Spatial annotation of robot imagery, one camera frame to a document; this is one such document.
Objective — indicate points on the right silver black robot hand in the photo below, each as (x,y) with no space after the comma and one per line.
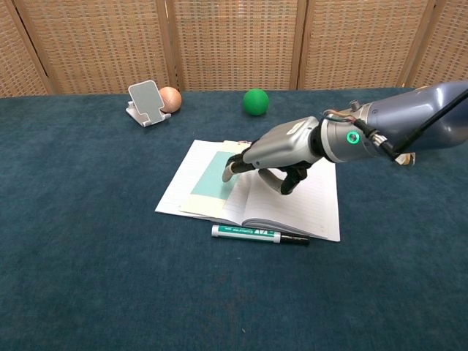
(285,144)

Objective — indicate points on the teal cream bookmark pink tassel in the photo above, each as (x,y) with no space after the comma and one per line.
(208,179)

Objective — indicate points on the open white lined notebook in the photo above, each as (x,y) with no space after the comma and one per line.
(292,212)

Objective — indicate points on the green ball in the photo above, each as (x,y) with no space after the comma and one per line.
(256,102)

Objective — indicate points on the green white marker pen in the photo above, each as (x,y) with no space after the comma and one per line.
(248,234)

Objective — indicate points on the woven bamboo folding screen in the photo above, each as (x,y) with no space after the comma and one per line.
(234,44)

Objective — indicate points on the yellow plush hamster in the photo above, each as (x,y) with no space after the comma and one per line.
(406,159)

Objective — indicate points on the tan ball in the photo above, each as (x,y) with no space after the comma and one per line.
(172,99)

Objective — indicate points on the white grey phone stand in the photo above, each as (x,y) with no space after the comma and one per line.
(146,98)

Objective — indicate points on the dark teal table cloth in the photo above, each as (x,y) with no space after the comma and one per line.
(109,256)

